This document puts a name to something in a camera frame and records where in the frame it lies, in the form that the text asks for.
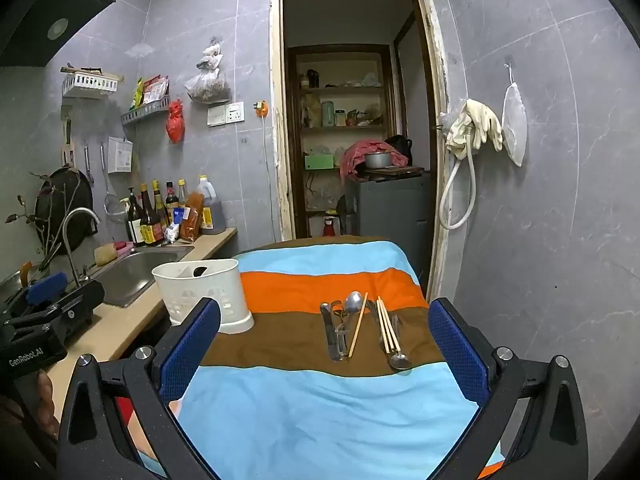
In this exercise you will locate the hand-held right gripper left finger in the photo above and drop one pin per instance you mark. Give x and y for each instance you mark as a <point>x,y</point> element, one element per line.
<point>190,342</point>

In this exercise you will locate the dark pump bottle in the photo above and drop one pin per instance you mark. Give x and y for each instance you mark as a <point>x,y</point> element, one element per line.
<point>133,222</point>

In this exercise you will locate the person's left hand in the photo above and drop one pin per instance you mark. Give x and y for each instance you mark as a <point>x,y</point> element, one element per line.
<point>47,400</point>

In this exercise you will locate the metal spoon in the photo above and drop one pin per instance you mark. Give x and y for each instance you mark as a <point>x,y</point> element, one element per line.
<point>353,301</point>
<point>400,360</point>

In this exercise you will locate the white blue packet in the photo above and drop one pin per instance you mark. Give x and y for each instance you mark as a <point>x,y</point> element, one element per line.
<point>172,232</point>

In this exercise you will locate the white wall basket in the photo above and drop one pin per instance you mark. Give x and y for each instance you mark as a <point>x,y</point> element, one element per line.
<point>90,85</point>

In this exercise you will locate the loofah sponge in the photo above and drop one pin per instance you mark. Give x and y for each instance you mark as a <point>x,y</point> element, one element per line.
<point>106,256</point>

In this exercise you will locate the wooden cutting board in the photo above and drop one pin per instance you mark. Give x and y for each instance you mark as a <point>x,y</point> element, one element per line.
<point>400,170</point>

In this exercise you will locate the white plastic utensil holder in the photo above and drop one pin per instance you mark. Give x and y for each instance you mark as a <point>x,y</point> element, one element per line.
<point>220,280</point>

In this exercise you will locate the yellow snack packet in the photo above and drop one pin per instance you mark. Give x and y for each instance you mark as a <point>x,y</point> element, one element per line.
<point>137,96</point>

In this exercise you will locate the striped blanket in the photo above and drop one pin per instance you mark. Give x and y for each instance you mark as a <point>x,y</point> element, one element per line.
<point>310,410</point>

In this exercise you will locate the grey wall shelf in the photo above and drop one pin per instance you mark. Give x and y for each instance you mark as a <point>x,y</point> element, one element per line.
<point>145,108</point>

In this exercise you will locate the orange spice packet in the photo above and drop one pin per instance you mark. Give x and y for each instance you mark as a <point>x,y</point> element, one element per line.
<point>192,217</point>

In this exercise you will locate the large soy sauce bottle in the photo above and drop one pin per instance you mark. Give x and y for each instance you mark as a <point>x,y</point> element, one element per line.
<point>149,225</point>

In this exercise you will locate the clear plastic bag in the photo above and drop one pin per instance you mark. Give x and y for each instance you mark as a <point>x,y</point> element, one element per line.
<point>207,87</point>

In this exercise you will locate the red plastic bag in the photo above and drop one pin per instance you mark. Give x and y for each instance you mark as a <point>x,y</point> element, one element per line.
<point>175,122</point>

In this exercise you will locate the red snack packet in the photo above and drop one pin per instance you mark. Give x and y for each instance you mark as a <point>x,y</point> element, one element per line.
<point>156,89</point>

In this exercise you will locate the green thermos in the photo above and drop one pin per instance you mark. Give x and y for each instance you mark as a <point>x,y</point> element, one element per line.
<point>327,115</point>

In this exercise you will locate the steel faucet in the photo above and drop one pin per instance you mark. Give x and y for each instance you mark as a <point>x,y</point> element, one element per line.
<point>70,240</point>

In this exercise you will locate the wooden rolling pin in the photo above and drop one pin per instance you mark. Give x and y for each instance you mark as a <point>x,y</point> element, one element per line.
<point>64,69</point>

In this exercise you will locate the steel sink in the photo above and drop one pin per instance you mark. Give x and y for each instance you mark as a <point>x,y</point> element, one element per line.
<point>135,272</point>

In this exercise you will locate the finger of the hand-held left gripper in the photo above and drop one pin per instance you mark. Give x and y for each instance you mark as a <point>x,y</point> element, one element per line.
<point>80,297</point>
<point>47,287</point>

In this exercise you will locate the grey cabinet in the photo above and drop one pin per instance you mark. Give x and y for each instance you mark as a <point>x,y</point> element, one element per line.
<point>390,210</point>

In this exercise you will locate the hanging kitchen knife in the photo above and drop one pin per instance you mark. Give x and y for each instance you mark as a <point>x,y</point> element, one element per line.
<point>67,132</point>

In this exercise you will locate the pink soap dish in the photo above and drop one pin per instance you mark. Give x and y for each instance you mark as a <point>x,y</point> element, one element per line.
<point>125,246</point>

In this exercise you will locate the clear yellow cap bottle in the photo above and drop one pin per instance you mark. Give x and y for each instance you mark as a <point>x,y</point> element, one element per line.
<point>183,195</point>

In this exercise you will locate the metal spatula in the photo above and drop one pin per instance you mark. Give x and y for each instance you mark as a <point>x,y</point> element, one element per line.
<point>88,160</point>

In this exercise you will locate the red label sauce bottle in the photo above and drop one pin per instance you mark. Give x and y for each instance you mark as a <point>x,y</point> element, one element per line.
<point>172,197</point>

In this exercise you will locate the dark oil jug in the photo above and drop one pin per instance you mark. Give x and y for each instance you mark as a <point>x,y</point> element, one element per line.
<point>212,210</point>

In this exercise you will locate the green box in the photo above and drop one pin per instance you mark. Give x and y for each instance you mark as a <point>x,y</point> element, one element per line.
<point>319,161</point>

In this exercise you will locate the wooden shelf unit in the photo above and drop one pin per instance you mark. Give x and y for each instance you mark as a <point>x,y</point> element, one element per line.
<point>345,89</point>

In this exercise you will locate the black wok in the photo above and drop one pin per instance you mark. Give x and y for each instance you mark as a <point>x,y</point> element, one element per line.
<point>60,200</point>

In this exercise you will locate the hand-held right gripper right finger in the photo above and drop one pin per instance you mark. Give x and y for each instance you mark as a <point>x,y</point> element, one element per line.
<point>457,350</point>

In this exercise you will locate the pink cloth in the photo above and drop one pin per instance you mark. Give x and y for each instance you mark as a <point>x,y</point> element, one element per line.
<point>357,152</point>

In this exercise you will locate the black range hood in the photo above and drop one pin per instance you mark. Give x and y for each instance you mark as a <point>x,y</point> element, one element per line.
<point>45,20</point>

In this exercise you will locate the metal pot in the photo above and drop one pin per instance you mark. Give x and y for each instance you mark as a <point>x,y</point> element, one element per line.
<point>377,160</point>

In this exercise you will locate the white mesh strainer bag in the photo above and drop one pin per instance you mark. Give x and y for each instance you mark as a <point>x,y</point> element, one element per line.
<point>515,125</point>

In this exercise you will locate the cream rubber glove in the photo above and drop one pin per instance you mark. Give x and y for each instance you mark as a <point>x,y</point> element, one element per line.
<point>482,120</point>
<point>457,135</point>

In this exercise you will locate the metal skimmer strainer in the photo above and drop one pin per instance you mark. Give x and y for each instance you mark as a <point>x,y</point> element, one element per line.
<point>112,207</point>

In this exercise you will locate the metal table knife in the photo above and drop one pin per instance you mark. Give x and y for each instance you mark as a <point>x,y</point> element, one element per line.
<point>330,340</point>

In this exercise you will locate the white wall socket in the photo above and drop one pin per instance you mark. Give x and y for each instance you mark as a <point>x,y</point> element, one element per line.
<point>234,112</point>

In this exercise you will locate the white wall switch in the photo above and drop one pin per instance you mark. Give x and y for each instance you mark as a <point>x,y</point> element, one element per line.
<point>216,116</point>

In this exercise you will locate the red white bottle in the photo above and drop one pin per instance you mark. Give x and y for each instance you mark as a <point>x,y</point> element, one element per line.
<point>329,227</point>

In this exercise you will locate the wooden door frame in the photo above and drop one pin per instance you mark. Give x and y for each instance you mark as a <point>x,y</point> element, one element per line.
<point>276,110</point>

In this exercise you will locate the yellow neck sauce bottle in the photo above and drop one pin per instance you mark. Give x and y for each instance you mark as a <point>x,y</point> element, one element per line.
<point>160,205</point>

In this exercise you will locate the black bag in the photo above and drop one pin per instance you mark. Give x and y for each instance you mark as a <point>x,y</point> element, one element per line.
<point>402,145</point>

